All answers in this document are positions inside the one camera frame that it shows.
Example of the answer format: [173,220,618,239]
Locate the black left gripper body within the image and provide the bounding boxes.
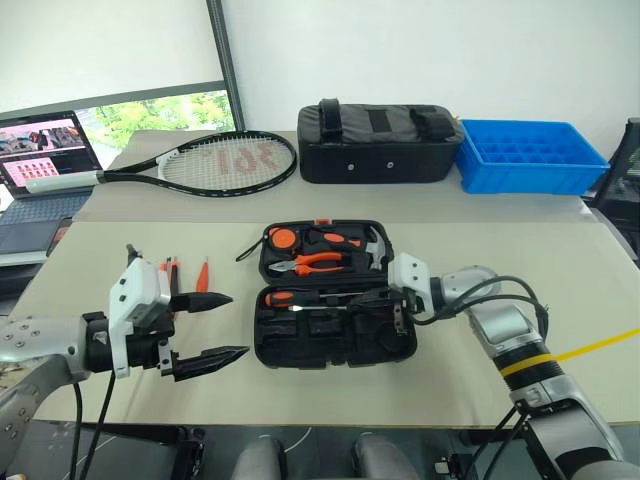
[127,295,190,382]

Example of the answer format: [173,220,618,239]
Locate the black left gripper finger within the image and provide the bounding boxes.
[173,346,250,384]
[187,292,235,316]

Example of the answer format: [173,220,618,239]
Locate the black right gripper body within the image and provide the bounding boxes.
[372,289,417,335]

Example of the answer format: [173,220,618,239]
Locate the orange black loose hand tool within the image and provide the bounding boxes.
[158,256,183,297]

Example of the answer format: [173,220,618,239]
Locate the black plastic tool case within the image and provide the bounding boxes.
[253,218,419,370]

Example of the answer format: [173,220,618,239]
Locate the orange tester pen screwdriver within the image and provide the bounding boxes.
[195,255,211,294]

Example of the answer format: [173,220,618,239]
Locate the slim metal shaft screwdriver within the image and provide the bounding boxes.
[287,303,352,313]

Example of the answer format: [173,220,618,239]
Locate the silver claw hammer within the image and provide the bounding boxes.
[358,235,395,274]

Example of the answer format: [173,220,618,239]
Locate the orange black tape measure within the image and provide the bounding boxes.
[235,227,297,263]

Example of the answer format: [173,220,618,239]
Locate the dark grey rounded shape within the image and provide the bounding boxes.
[351,432,420,480]
[233,433,284,480]

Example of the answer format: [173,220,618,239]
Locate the black tennis racket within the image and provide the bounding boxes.
[25,130,299,199]

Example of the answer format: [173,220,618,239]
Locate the black grey fabric bag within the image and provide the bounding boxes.
[296,98,466,186]

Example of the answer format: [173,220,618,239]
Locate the blue plastic divided crate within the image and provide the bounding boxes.
[456,118,612,197]

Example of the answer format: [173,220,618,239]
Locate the open laptop computer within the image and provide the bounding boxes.
[0,110,105,257]

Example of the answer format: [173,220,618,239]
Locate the black mesh office chair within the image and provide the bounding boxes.
[588,117,640,237]

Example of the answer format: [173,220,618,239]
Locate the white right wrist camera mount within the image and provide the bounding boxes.
[387,253,434,315]

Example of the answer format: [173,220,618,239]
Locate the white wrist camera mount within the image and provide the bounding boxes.
[387,253,434,315]
[107,257,175,380]

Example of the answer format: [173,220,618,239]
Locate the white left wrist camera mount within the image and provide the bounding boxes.
[107,257,175,380]

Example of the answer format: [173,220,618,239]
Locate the orange handled pliers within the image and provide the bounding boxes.
[268,251,352,278]

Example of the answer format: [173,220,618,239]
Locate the orange black handle screwdriver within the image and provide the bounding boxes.
[263,290,362,310]

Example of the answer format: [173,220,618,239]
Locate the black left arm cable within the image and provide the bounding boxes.
[67,369,119,480]

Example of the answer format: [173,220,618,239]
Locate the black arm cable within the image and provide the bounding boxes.
[413,275,552,327]
[67,369,119,480]

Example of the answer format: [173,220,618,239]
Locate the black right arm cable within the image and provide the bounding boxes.
[413,275,552,327]

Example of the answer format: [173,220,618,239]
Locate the grey window frame post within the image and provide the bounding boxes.
[205,0,247,133]

